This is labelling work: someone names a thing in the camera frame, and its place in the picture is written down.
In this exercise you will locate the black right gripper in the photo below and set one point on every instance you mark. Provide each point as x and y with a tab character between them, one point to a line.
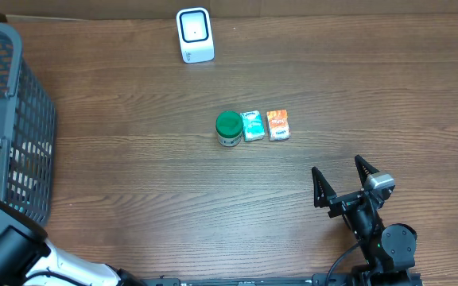
324	195

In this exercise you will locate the orange tissue pack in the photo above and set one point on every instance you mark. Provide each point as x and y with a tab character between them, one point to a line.
278	125

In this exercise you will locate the teal tissue pack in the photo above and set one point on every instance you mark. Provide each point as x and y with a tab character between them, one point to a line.
253	128

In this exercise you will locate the green lid jar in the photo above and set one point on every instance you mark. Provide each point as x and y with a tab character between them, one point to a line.
229	128

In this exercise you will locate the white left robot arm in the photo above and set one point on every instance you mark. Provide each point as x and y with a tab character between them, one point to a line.
27	257

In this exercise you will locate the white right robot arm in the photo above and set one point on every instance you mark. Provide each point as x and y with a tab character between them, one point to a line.
388	250

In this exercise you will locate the white barcode scanner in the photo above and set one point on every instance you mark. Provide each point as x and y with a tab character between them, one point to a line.
195	35

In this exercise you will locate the dark grey plastic basket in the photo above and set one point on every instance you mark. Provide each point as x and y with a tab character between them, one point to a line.
27	133

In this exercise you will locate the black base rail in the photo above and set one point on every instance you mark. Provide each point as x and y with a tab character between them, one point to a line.
249	282

